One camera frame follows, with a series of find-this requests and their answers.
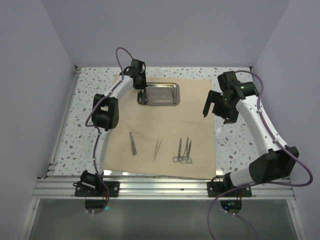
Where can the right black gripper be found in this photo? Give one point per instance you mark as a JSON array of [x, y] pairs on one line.
[[230, 116]]

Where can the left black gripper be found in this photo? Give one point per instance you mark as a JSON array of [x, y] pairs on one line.
[[144, 85]]

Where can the steel scalpel handle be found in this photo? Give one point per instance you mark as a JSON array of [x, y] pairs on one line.
[[132, 143], [140, 96]]

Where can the steel surgical scissors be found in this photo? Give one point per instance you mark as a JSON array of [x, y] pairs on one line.
[[189, 160]]

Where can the steel surgical instrument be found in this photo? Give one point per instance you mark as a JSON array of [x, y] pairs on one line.
[[157, 147]]

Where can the steel forceps clamp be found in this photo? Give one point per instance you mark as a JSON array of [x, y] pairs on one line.
[[183, 158]]

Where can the curved steel scissors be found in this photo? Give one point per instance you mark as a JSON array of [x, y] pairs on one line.
[[178, 157]]

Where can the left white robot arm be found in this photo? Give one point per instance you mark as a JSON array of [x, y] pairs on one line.
[[105, 117]]

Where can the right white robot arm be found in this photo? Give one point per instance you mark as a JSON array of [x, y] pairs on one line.
[[276, 158]]

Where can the steel instrument tray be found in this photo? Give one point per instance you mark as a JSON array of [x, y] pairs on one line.
[[159, 94]]

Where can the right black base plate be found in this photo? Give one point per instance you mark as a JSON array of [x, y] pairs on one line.
[[218, 186]]

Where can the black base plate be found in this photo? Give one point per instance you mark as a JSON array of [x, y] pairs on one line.
[[86, 190], [218, 186]]

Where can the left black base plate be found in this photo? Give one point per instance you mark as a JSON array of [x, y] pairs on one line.
[[86, 190]]

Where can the aluminium rail frame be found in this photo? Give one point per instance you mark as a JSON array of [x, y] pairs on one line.
[[148, 207]]

